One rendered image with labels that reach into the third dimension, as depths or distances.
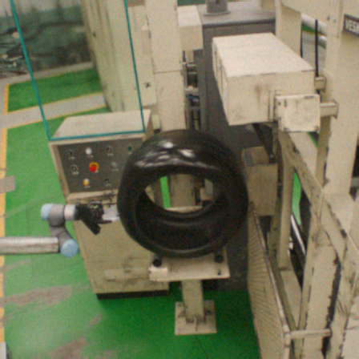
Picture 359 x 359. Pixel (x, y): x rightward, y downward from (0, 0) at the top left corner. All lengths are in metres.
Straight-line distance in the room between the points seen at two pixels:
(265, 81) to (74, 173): 1.50
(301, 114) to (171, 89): 0.82
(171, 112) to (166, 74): 0.18
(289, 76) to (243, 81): 0.13
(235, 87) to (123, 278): 1.89
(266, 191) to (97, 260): 1.28
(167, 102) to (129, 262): 1.24
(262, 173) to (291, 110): 0.85
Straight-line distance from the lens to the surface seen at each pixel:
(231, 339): 2.58
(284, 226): 2.08
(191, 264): 1.87
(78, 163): 2.29
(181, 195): 1.96
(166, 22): 1.67
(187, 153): 1.45
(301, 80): 1.12
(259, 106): 1.12
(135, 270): 2.66
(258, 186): 1.89
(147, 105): 5.16
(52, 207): 1.76
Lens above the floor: 2.07
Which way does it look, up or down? 31 degrees down
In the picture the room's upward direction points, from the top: 6 degrees counter-clockwise
